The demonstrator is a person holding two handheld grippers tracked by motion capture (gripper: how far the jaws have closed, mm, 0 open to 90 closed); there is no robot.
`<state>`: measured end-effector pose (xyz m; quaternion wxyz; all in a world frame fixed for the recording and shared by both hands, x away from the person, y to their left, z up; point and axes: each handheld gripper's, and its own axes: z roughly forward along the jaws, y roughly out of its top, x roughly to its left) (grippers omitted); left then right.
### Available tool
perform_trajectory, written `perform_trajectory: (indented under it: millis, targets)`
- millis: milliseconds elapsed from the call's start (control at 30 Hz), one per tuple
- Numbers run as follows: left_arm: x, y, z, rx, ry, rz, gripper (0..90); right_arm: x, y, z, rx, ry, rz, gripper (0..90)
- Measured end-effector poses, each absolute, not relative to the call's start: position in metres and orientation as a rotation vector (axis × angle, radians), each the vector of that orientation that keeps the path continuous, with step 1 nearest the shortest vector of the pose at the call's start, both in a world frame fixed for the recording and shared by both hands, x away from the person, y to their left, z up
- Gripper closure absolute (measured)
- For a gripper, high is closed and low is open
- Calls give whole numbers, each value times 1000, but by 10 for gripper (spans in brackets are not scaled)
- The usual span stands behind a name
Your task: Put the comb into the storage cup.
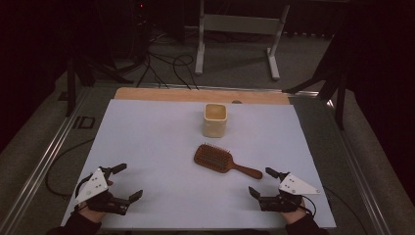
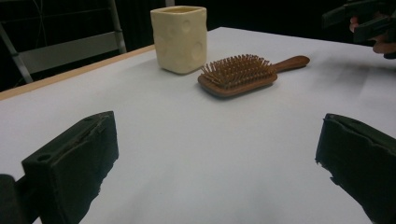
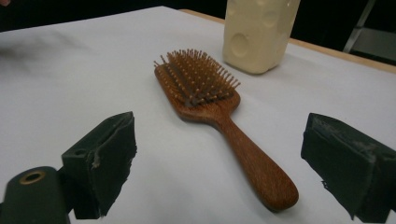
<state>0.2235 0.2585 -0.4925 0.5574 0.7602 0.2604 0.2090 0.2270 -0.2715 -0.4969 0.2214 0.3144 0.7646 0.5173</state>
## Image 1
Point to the aluminium floor rail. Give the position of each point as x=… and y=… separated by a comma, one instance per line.
x=39, y=169
x=362, y=169

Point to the person's left hand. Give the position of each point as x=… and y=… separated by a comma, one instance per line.
x=92, y=215

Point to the person's right hand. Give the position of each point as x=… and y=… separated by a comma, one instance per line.
x=293, y=216

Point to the white table sheet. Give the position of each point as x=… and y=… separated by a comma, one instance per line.
x=163, y=156

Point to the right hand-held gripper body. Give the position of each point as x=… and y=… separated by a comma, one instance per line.
x=295, y=186

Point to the cream square ceramic cup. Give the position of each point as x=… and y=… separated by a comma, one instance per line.
x=214, y=128

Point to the wooden paddle hairbrush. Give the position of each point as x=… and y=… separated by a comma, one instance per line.
x=213, y=159

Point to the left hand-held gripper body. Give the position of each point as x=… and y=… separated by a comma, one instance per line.
x=93, y=186

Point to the white metal stand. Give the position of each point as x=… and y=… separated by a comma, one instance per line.
x=240, y=24

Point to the dark equipment rack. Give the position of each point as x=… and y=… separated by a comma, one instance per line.
x=132, y=29

